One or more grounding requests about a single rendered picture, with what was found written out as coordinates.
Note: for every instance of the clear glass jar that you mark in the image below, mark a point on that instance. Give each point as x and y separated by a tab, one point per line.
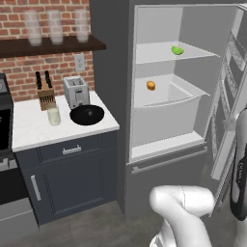
55	27
81	26
33	28

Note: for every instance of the dark wooden shelf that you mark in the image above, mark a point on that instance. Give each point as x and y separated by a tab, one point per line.
48	47

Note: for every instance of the open fridge door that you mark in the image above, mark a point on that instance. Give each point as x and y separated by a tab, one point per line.
228	96

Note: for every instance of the black ice bowl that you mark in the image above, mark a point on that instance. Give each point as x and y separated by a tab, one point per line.
87	115

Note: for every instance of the black oven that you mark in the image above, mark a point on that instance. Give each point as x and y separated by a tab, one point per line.
9	154

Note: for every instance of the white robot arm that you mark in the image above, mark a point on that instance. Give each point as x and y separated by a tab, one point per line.
183	209

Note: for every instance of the white fridge drawer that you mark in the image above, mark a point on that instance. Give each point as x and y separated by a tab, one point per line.
167	119

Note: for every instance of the wooden knife block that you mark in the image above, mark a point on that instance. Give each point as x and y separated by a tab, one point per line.
46	93

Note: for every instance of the silver toaster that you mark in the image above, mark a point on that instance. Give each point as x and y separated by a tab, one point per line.
76	92

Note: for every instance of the grey fridge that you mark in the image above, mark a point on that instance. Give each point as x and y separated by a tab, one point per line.
154	106

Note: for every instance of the dark blue cupboard door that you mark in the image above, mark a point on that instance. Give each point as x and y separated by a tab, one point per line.
72	185

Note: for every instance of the green lemon wedge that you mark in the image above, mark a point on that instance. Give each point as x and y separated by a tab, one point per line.
177	50

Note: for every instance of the orange fruit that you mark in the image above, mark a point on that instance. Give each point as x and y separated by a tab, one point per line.
151	85

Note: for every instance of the dark blue drawer front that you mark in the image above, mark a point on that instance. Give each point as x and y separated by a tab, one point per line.
75	148

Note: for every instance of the white wall socket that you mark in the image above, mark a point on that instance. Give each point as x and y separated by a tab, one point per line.
79	62

